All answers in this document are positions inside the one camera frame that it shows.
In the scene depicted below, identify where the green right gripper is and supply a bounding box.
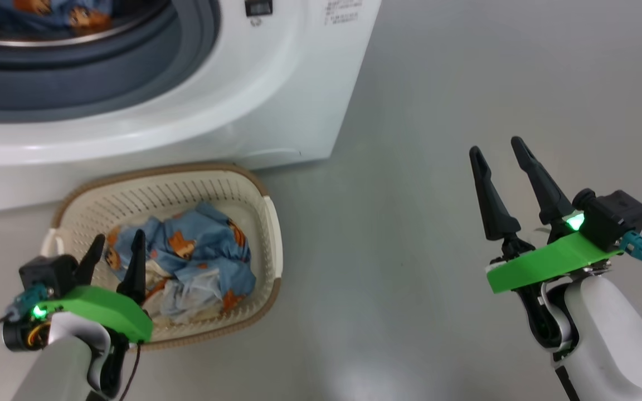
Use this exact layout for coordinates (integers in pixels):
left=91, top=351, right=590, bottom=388
left=469, top=136, right=622, bottom=295

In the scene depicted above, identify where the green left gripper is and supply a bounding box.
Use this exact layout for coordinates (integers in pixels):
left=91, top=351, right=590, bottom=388
left=31, top=228, right=153, bottom=343

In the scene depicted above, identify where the white thin garment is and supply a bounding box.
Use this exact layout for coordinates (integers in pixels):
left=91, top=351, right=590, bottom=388
left=148, top=269, right=227, bottom=321

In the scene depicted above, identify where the blue bear print garment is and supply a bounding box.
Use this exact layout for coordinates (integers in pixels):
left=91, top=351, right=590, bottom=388
left=0, top=0, right=114, bottom=33
left=104, top=202, right=256, bottom=312

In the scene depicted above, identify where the cream perforated laundry basket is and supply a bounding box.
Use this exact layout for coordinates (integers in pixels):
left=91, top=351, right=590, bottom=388
left=41, top=162, right=284, bottom=351

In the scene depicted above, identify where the grey rubber door gasket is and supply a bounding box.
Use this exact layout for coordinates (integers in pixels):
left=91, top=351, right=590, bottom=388
left=0, top=0, right=221, bottom=124

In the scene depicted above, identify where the white front-load washing machine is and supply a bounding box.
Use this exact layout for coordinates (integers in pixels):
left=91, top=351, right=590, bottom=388
left=0, top=0, right=382, bottom=215

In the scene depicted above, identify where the round white filter cover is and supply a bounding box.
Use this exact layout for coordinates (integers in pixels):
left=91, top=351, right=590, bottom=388
left=246, top=146, right=303, bottom=168

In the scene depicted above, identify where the teal left camera connector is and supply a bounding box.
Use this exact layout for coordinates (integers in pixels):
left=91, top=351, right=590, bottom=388
left=6, top=284, right=48, bottom=324

